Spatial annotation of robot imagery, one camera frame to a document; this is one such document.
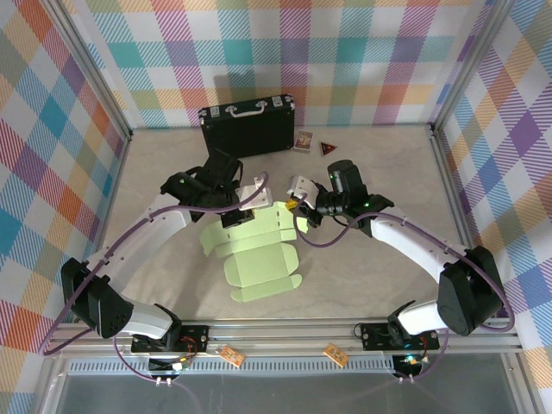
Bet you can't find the light green paper box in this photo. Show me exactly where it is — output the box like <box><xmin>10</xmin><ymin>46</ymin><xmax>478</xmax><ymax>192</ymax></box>
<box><xmin>198</xmin><ymin>200</ymin><xmax>302</xmax><ymax>304</ymax></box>

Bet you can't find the small printed card box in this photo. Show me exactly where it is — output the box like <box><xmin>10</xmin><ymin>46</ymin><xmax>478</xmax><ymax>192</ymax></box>
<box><xmin>292</xmin><ymin>130</ymin><xmax>312</xmax><ymax>154</ymax></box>

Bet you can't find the orange tag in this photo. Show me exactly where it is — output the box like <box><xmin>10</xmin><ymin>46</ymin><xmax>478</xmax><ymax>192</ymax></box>
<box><xmin>323</xmin><ymin>343</ymin><xmax>348</xmax><ymax>366</ymax></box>
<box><xmin>217</xmin><ymin>344</ymin><xmax>245</xmax><ymax>367</ymax></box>

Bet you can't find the grey metal panel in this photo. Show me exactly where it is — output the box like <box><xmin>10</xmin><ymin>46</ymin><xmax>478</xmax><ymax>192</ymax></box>
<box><xmin>36</xmin><ymin>373</ymin><xmax>540</xmax><ymax>414</ymax></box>

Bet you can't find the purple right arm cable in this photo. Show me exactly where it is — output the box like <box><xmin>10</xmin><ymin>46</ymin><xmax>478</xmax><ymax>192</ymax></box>
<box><xmin>292</xmin><ymin>192</ymin><xmax>517</xmax><ymax>385</ymax></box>

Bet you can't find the black briefcase with white handle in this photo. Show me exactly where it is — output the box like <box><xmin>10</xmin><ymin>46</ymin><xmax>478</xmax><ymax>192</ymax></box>
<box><xmin>198</xmin><ymin>95</ymin><xmax>297</xmax><ymax>163</ymax></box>

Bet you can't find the aluminium side rail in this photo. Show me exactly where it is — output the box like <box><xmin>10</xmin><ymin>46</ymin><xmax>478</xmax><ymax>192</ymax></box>
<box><xmin>71</xmin><ymin>129</ymin><xmax>133</xmax><ymax>323</ymax></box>
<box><xmin>424</xmin><ymin>122</ymin><xmax>501</xmax><ymax>318</ymax></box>

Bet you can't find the aluminium mounting rail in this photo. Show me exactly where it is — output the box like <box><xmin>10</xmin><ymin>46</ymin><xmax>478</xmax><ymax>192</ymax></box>
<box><xmin>45</xmin><ymin>317</ymin><xmax>525</xmax><ymax>357</ymax></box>

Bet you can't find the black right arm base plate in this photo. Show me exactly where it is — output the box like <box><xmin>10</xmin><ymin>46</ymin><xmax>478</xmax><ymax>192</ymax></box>
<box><xmin>360</xmin><ymin>322</ymin><xmax>441</xmax><ymax>351</ymax></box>

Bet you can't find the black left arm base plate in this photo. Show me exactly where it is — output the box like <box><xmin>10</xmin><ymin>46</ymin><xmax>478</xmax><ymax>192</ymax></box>
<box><xmin>130</xmin><ymin>325</ymin><xmax>211</xmax><ymax>353</ymax></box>

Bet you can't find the grey slotted cable duct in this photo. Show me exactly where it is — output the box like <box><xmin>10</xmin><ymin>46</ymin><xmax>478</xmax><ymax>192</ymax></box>
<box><xmin>68</xmin><ymin>360</ymin><xmax>396</xmax><ymax>374</ymax></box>

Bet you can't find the aluminium frame post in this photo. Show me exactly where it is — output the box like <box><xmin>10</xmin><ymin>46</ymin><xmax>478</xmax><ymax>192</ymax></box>
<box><xmin>41</xmin><ymin>0</ymin><xmax>135</xmax><ymax>141</ymax></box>
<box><xmin>430</xmin><ymin>0</ymin><xmax>518</xmax><ymax>135</ymax></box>

